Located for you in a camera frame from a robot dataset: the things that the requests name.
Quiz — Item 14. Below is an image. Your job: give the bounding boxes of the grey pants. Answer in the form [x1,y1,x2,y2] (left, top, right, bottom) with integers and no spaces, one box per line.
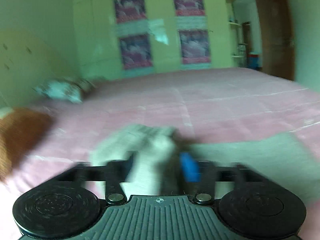
[89,124,320,203]

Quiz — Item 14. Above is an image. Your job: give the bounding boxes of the green wardrobe with pink panels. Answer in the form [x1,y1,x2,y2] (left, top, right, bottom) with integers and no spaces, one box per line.
[72,0,233,81]

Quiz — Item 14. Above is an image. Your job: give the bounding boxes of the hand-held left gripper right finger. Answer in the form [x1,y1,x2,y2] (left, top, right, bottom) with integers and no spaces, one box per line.
[179,152,263,203]

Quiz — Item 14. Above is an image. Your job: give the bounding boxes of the purple wall poster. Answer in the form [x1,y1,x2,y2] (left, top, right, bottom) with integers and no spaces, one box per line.
[118,34,154,71]
[178,29,212,66]
[113,0,148,34]
[172,0,207,29]

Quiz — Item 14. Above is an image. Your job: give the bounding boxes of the cream corner shelf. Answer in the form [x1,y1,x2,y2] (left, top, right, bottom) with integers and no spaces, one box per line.
[222,0,243,68]

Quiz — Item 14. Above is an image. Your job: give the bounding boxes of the red and blue bin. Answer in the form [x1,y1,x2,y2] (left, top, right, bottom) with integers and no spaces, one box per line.
[247,51,262,70]

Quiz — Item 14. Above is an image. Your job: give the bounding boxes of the brown wooden door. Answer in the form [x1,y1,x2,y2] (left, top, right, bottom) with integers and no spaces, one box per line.
[254,0,296,81]

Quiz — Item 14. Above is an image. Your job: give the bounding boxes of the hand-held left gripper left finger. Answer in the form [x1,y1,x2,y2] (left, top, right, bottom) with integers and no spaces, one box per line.
[53,151,137,204]

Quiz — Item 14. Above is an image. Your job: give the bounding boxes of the orange striped pillow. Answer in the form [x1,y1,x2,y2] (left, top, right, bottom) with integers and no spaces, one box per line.
[0,107,54,183]

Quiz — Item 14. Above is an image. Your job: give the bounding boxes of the pink bed sheet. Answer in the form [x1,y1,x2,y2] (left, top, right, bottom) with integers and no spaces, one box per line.
[0,66,320,240]

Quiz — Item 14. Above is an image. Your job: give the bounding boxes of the teal patterned pillow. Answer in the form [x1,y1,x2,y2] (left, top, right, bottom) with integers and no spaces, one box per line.
[34,77,97,105]

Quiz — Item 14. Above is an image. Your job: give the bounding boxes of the cream headboard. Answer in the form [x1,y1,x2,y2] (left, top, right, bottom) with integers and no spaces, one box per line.
[0,29,81,108]

